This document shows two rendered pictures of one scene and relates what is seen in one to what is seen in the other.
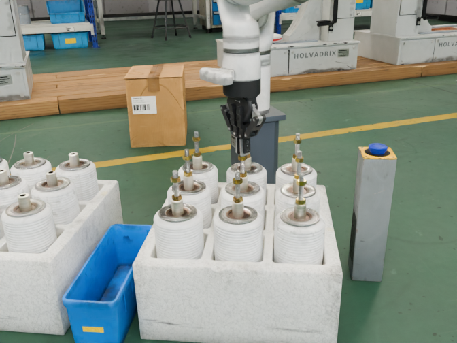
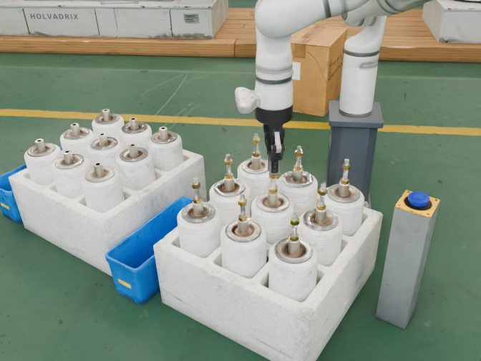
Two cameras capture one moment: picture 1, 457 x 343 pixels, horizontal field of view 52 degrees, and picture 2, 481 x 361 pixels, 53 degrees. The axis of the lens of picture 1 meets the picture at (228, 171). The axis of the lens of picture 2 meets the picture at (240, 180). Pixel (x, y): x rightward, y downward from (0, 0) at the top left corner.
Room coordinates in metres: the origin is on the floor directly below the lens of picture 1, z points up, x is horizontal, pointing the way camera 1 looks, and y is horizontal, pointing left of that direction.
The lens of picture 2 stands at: (0.10, -0.39, 0.87)
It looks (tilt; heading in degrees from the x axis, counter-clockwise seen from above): 32 degrees down; 28
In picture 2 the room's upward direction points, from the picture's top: 2 degrees counter-clockwise
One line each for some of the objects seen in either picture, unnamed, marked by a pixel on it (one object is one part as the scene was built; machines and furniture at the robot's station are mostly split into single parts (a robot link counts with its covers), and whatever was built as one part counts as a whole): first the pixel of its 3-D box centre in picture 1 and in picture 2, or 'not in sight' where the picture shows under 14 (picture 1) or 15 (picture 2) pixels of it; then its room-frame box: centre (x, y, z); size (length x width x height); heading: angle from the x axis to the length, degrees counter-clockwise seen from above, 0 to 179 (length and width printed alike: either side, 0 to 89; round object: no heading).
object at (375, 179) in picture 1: (370, 216); (405, 263); (0.96, -0.33, 0.16); 0.07 x 0.07 x 0.31; 84
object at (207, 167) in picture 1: (197, 167); (256, 166); (1.05, 0.07, 0.25); 0.08 x 0.08 x 0.01
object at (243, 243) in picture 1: (238, 255); (244, 263); (0.80, -0.02, 0.16); 0.10 x 0.10 x 0.18
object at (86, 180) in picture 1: (79, 198); (167, 165); (1.08, 0.38, 0.16); 0.10 x 0.10 x 0.18
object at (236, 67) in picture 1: (233, 62); (264, 88); (0.91, -0.01, 0.52); 0.11 x 0.09 x 0.06; 124
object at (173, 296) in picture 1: (243, 253); (271, 258); (0.92, -0.03, 0.09); 0.39 x 0.39 x 0.18; 84
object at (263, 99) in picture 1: (254, 82); (358, 82); (1.37, -0.08, 0.39); 0.09 x 0.09 x 0.17; 19
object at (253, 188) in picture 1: (242, 188); (273, 202); (0.92, -0.03, 0.25); 0.08 x 0.08 x 0.01
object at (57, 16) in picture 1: (66, 11); not in sight; (5.35, 1.72, 0.36); 0.50 x 0.38 x 0.21; 19
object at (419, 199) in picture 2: (377, 150); (418, 200); (0.96, -0.33, 0.32); 0.04 x 0.04 x 0.02
